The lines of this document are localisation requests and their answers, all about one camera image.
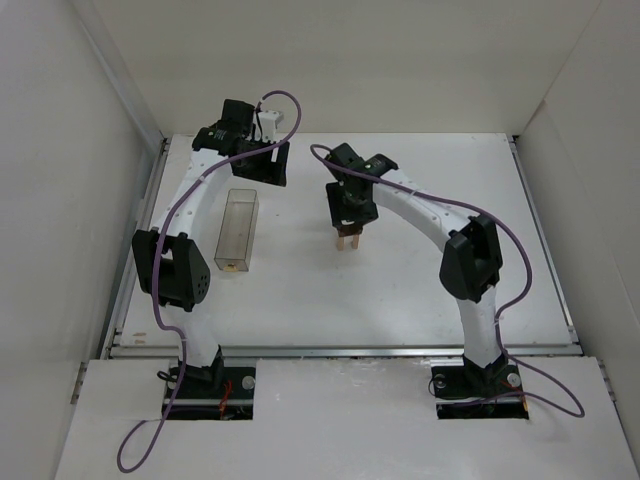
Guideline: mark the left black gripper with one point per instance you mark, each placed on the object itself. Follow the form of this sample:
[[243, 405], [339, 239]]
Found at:
[[267, 163]]

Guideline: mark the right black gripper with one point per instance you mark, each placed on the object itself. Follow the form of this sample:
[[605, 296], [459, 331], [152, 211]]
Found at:
[[351, 211]]

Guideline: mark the dark brown arch block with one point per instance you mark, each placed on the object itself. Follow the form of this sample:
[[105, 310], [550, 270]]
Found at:
[[350, 230]]

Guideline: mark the clear plastic container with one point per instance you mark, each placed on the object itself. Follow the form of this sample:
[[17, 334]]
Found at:
[[237, 232]]

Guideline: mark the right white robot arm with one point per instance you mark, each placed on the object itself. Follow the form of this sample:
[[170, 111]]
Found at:
[[469, 268]]

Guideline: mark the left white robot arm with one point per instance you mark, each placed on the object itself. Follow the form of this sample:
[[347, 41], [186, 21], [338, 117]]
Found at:
[[169, 263]]

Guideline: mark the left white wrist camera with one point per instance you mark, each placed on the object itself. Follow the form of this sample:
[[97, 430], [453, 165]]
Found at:
[[267, 123]]

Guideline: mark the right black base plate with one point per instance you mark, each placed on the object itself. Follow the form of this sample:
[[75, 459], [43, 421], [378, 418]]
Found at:
[[457, 398]]

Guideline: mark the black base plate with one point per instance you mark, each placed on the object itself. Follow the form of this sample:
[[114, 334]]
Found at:
[[457, 398], [231, 400]]

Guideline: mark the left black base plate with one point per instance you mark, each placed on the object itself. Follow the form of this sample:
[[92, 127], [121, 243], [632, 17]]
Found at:
[[231, 400]]

